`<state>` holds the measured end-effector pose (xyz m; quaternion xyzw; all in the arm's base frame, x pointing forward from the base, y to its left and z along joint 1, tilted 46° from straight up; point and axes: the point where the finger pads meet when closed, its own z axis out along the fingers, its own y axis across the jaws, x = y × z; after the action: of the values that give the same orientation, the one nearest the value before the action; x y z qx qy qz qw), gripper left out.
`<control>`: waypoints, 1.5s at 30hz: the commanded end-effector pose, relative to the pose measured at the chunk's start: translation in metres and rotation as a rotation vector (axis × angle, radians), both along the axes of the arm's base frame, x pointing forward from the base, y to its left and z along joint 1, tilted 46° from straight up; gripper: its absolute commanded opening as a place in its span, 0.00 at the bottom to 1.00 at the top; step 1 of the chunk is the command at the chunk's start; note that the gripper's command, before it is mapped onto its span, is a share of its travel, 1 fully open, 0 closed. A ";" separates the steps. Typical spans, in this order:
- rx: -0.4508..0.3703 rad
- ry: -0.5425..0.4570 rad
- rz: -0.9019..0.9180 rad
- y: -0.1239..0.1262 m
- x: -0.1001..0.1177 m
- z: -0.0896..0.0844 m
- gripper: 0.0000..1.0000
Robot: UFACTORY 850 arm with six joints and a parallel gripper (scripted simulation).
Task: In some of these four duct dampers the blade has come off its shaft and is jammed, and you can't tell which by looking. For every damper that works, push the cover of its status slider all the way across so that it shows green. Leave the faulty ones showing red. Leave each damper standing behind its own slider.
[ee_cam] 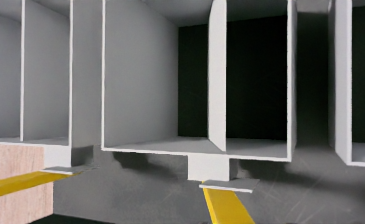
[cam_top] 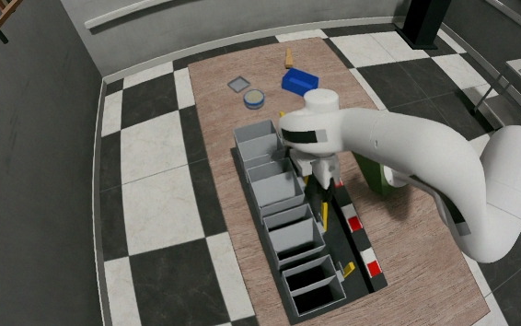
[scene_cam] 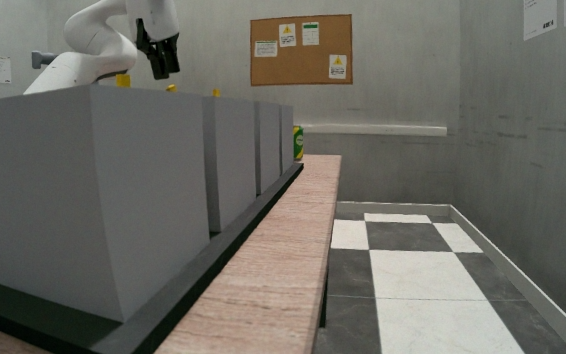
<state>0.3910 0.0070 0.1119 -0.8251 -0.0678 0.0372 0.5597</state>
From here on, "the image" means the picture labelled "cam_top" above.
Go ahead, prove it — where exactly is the blue open plastic bin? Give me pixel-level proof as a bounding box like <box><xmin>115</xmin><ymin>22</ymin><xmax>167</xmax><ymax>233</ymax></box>
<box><xmin>282</xmin><ymin>67</ymin><xmax>319</xmax><ymax>97</ymax></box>

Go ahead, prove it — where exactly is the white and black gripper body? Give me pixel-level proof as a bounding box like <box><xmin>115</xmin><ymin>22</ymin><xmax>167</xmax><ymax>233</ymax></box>
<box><xmin>311</xmin><ymin>153</ymin><xmax>340</xmax><ymax>190</ymax></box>

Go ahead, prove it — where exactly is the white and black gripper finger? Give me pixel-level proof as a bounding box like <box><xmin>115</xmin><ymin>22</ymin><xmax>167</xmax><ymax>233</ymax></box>
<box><xmin>322</xmin><ymin>177</ymin><xmax>336</xmax><ymax>203</ymax></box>
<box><xmin>316</xmin><ymin>178</ymin><xmax>323</xmax><ymax>194</ymax></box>

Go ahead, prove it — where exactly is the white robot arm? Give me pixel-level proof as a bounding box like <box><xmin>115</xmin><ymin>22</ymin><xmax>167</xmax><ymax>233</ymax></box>
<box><xmin>277</xmin><ymin>88</ymin><xmax>521</xmax><ymax>262</ymax></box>

